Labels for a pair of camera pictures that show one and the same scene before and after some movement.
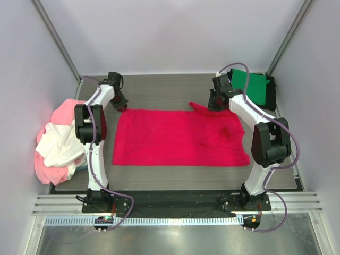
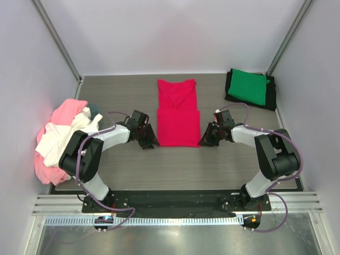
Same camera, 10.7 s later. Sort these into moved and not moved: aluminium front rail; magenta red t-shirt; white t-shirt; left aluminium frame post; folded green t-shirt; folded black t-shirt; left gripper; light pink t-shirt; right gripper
Moved: left gripper; magenta red t-shirt; right gripper
Not moved: light pink t-shirt; folded black t-shirt; folded green t-shirt; aluminium front rail; white t-shirt; left aluminium frame post
